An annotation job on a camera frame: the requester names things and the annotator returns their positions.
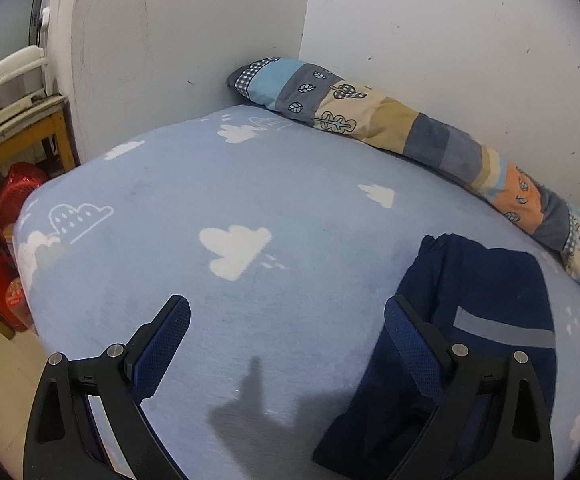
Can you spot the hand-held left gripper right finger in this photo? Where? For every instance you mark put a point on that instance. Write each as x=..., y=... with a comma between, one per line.
x=412, y=355

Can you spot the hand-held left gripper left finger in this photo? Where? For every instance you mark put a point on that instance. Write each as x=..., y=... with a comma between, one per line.
x=162, y=340

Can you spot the light blue cloud bed sheet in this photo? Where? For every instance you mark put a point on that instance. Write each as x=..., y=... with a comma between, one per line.
x=220, y=185

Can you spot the red labelled container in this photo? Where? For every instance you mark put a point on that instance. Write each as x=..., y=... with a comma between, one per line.
x=18, y=300

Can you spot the white appliance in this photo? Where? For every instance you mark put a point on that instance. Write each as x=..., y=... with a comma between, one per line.
x=60, y=35

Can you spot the patchwork long pillow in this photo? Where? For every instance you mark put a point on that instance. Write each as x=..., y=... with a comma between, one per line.
x=419, y=130

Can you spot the navy blue jacket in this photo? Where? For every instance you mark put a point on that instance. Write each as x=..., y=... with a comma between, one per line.
x=494, y=285

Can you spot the white plastic rack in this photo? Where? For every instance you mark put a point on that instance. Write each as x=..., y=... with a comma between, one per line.
x=10, y=67

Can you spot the wooden table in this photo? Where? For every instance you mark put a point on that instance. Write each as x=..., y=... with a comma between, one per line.
x=45, y=125

